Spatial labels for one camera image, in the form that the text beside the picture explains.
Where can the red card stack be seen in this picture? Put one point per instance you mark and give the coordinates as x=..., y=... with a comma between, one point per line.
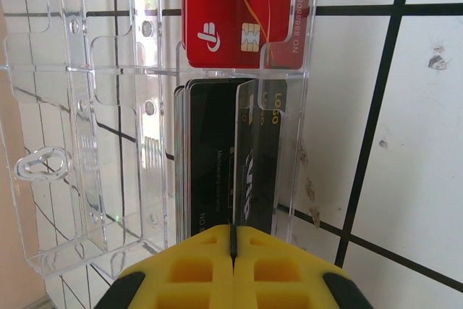
x=224, y=5

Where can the black card stack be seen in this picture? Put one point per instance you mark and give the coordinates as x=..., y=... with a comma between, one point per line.
x=206, y=142

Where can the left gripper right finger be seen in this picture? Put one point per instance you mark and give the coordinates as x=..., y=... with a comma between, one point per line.
x=282, y=273

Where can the black VIP card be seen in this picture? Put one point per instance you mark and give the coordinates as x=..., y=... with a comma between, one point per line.
x=260, y=178

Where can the clear acrylic card holder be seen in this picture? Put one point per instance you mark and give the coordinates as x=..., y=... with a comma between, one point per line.
x=108, y=106

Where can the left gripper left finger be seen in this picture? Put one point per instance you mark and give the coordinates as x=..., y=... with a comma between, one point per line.
x=188, y=273

